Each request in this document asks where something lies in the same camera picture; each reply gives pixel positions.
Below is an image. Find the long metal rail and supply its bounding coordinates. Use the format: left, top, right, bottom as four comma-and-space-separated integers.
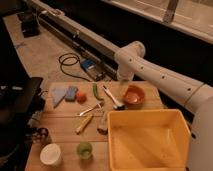
23, 0, 168, 84

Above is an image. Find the silver fork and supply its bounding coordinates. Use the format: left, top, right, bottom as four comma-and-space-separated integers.
78, 103, 102, 116

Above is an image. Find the green cup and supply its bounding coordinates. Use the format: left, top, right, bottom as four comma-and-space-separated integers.
76, 141, 93, 159

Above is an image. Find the yellow handled knife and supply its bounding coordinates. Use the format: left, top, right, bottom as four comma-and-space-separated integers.
75, 114, 93, 135

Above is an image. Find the dark patterned can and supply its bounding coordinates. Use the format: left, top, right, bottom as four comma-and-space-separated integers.
32, 128, 50, 144

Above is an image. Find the black box on floor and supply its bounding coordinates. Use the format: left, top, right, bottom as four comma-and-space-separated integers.
18, 12, 40, 38

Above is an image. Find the green chili pepper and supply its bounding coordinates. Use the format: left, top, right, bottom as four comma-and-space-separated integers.
93, 83, 104, 101

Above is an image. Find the white cup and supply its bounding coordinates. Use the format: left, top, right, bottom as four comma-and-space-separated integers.
40, 143, 62, 166

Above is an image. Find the blue device on floor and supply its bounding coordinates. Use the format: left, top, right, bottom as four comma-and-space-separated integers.
80, 59, 95, 70

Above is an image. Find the black cable coil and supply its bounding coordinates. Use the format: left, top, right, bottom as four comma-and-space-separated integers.
58, 52, 93, 83

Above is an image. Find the wooden handled scrub brush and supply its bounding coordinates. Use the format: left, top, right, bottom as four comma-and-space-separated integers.
97, 112, 108, 135

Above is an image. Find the blue sponge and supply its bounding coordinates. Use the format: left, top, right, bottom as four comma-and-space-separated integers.
65, 86, 78, 102

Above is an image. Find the orange tomato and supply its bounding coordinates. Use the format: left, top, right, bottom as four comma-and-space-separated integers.
76, 91, 87, 103

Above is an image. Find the orange bowl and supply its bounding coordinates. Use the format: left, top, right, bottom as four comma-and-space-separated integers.
122, 85, 145, 105

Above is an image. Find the yellow plastic tray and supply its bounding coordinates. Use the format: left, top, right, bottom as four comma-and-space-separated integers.
108, 109, 190, 171

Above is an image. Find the light blue cloth triangle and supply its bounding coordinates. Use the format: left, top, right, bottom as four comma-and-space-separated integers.
52, 87, 66, 108

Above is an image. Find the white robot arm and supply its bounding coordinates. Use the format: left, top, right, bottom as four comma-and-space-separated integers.
114, 41, 213, 171

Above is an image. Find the black equipment at left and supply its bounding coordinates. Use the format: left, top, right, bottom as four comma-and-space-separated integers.
0, 77, 45, 171

